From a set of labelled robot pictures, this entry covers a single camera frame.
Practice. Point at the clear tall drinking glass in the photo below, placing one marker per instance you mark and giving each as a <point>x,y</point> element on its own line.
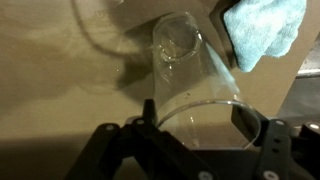
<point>197,99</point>

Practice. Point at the blue microfiber cloth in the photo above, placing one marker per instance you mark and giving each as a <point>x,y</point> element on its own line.
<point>260,28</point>

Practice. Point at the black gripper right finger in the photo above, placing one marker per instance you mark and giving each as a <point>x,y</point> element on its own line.
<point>283,155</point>

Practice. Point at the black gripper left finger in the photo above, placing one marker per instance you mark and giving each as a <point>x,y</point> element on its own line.
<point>158,153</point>

